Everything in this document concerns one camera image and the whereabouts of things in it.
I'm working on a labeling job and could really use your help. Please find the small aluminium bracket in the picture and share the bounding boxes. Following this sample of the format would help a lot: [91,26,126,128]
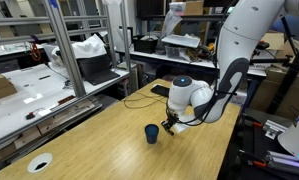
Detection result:
[262,119,289,141]

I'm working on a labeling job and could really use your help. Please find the white round table grommet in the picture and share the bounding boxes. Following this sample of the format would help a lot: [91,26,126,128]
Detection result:
[27,152,54,174]

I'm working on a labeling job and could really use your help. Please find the white flat tray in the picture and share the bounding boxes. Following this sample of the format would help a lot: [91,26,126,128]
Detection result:
[161,33,201,49]

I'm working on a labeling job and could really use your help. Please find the aluminium frame shelf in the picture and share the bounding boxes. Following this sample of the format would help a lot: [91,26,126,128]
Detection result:
[0,0,139,151]

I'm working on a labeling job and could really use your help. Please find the clear plastic bin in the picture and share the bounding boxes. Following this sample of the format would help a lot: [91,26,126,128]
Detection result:
[164,44,192,63]

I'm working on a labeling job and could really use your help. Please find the white cloth cover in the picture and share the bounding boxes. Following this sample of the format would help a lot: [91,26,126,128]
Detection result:
[42,33,109,68]

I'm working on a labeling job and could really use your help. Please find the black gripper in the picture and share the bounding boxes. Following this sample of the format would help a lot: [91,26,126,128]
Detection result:
[160,111,179,136]

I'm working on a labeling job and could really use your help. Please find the aluminium extrusion bars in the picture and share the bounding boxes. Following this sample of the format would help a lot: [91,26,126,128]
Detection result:
[264,149,299,177]

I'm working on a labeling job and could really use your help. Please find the red cable loop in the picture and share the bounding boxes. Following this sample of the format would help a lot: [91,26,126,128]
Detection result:
[30,42,43,63]

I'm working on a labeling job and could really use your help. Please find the plain white box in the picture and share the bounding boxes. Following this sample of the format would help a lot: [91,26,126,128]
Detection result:
[248,49,281,78]

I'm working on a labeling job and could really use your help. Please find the clear plastic bag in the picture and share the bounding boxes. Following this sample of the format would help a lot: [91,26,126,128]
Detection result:
[155,2,187,54]

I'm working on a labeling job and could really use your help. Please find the black computer keyboard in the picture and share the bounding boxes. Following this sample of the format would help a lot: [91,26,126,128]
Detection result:
[150,84,172,99]

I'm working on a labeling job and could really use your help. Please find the blue plastic cup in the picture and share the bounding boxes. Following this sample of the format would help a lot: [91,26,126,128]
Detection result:
[144,123,160,145]

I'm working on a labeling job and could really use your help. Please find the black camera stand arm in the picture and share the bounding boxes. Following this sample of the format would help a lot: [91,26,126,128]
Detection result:
[250,54,299,72]

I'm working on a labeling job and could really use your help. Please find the black storage bin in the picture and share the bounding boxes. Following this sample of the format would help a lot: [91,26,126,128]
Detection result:
[132,34,159,55]

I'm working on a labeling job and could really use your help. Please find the orange handled clamp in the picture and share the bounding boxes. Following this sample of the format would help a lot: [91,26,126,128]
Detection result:
[251,159,269,169]
[251,121,265,130]

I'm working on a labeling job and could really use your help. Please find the flat brown cardboard box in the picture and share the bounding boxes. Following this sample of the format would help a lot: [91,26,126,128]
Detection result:
[261,30,286,52]

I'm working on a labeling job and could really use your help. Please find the white printed carton box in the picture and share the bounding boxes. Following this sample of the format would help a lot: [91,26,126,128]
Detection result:
[230,89,249,108]

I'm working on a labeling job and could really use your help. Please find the black upright pole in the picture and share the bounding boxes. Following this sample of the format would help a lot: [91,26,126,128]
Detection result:
[266,35,299,115]

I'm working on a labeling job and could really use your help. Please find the white board with coloured dots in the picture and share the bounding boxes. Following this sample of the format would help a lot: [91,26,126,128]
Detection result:
[277,101,299,168]

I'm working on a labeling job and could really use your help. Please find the small black red gadget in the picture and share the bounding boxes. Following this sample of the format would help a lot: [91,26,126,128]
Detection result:
[24,111,37,121]

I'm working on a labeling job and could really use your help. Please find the large brown cardboard box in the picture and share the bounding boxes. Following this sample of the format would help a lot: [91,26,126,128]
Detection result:
[248,66,299,122]

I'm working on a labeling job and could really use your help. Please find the black laptop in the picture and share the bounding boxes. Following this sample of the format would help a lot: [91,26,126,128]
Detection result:
[76,54,121,87]

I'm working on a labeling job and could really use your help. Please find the black camera on stand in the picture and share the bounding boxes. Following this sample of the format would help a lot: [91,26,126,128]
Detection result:
[255,40,271,51]

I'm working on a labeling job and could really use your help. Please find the black keyboard cable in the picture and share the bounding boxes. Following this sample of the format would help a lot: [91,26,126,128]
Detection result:
[123,91,168,111]

